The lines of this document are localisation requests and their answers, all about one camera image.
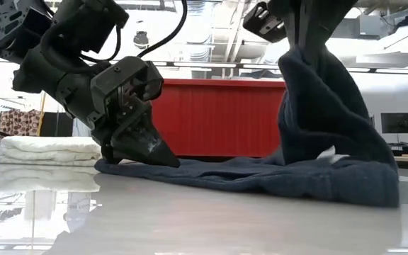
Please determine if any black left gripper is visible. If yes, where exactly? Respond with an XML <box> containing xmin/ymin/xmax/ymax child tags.
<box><xmin>12</xmin><ymin>45</ymin><xmax>181</xmax><ymax>169</ymax></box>

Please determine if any white textured towel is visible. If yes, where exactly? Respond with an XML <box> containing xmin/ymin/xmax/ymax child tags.
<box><xmin>0</xmin><ymin>136</ymin><xmax>102</xmax><ymax>167</ymax></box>

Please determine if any dark garment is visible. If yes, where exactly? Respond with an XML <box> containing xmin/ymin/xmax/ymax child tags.
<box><xmin>93</xmin><ymin>45</ymin><xmax>400</xmax><ymax>208</ymax></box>

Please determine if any red plastic bin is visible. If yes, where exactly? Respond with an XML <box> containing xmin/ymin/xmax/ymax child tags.
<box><xmin>150</xmin><ymin>78</ymin><xmax>286</xmax><ymax>158</ymax></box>

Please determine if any long light bar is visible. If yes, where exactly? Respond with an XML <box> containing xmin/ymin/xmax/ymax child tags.
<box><xmin>0</xmin><ymin>56</ymin><xmax>408</xmax><ymax>76</ymax></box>

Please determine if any black display panel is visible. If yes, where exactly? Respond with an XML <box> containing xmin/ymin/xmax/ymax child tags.
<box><xmin>40</xmin><ymin>112</ymin><xmax>74</xmax><ymax>137</ymax></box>

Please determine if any floral patterned cloth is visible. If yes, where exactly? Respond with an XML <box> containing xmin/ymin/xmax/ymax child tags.
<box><xmin>0</xmin><ymin>109</ymin><xmax>44</xmax><ymax>137</ymax></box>

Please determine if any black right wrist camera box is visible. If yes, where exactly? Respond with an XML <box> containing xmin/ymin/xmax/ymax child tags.
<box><xmin>242</xmin><ymin>1</ymin><xmax>286</xmax><ymax>43</ymax></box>

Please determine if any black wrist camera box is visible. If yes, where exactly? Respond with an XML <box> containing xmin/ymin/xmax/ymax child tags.
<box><xmin>242</xmin><ymin>1</ymin><xmax>286</xmax><ymax>43</ymax></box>
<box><xmin>51</xmin><ymin>0</ymin><xmax>130</xmax><ymax>54</ymax></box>

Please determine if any wide silver ventilation duct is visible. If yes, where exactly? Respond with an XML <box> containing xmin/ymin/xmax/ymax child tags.
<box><xmin>182</xmin><ymin>0</ymin><xmax>215</xmax><ymax>63</ymax></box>

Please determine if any black hanging cable reel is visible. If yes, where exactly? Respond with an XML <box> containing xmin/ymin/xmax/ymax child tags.
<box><xmin>134</xmin><ymin>30</ymin><xmax>150</xmax><ymax>49</ymax></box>

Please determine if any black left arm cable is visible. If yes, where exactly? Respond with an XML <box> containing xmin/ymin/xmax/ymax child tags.
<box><xmin>79</xmin><ymin>0</ymin><xmax>189</xmax><ymax>63</ymax></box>

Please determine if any black wall monitor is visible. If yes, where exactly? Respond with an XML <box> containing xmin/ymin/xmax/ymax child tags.
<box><xmin>380</xmin><ymin>112</ymin><xmax>408</xmax><ymax>135</ymax></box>

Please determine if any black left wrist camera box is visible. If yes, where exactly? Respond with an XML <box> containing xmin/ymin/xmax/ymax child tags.
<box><xmin>51</xmin><ymin>0</ymin><xmax>130</xmax><ymax>54</ymax></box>

